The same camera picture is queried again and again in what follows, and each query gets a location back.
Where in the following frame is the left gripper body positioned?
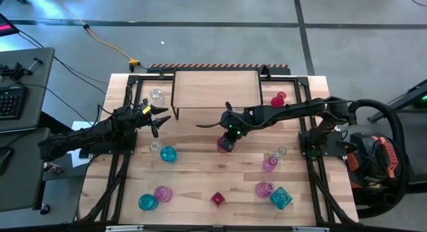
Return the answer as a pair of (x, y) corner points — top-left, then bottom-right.
(133, 103), (160, 139)

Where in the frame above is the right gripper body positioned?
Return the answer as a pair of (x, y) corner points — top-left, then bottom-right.
(219, 108), (255, 139)

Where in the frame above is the clear squat glass vase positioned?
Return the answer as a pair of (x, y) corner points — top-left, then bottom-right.
(149, 140), (164, 156)
(149, 87), (165, 107)

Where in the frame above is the red ribbed bottle vase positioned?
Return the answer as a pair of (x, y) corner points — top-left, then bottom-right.
(216, 135), (231, 155)

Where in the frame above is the teal round glass vase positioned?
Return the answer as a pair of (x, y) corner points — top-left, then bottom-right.
(159, 145), (178, 163)

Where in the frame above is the red bulbous flared vase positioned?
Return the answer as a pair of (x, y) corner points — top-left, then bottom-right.
(270, 91), (288, 109)

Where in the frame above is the clear tall flared vase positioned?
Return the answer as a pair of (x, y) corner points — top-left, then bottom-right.
(269, 145), (288, 163)

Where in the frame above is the pink ribbed teardrop vase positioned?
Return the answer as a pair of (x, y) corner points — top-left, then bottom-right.
(254, 181), (276, 199)
(262, 156), (279, 173)

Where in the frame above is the pink ringed bottle vase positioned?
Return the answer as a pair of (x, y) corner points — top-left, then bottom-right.
(153, 185), (173, 203)

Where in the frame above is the red ribbed square-base vase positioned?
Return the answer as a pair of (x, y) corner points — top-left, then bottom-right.
(209, 191), (226, 207)

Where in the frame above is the teal textured glass vase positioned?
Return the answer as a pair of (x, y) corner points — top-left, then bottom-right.
(137, 193), (159, 212)

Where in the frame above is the teal square patterned vase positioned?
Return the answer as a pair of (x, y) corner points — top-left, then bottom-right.
(269, 186), (294, 211)

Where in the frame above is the white paper sheet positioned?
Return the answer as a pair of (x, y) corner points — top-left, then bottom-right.
(68, 120), (98, 169)

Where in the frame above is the small brown bottle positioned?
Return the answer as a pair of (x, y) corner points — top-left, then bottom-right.
(42, 161), (65, 175)

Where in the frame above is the grey side desk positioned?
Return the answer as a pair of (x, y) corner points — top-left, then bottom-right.
(0, 127), (51, 213)
(0, 47), (56, 133)

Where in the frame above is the black keyboard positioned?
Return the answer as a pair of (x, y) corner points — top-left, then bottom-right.
(0, 86), (29, 121)

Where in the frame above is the black computer mouse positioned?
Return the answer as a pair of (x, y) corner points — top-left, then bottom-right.
(0, 147), (15, 178)

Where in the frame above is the orange black equipment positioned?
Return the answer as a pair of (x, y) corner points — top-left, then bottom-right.
(343, 131), (401, 193)

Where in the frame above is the small tilted monitor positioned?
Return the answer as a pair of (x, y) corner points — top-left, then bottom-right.
(0, 12), (20, 38)

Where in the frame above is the black equipment stand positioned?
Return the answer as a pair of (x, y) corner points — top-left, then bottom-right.
(366, 77), (427, 123)

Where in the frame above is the wooden shelf black frame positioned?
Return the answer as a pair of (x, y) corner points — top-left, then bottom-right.
(171, 69), (264, 121)

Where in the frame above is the black aluminium table frame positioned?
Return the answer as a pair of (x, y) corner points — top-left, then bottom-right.
(77, 73), (360, 228)

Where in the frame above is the yellow extension cable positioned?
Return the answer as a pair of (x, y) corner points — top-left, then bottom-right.
(42, 0), (141, 69)

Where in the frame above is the silver aluminium bracket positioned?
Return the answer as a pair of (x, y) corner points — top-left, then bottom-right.
(292, 226), (331, 232)
(105, 225), (145, 232)

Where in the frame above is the black desk clamp mount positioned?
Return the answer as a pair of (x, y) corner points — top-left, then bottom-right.
(0, 57), (44, 82)

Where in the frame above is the thick black corrugated hose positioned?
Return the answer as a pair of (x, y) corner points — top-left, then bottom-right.
(346, 98), (410, 219)

